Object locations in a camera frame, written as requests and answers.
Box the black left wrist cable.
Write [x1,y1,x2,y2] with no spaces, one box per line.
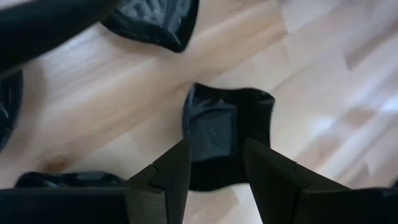
[0,0,121,74]

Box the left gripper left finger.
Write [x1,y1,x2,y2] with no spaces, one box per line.
[0,139,192,224]

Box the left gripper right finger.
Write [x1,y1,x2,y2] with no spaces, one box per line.
[244,138,398,224]

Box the black square mini plate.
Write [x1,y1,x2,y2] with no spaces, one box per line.
[101,0,200,53]
[182,82,276,191]

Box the black leaf shaped mini plate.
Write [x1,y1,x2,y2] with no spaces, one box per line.
[0,70,24,153]
[14,170,127,190]

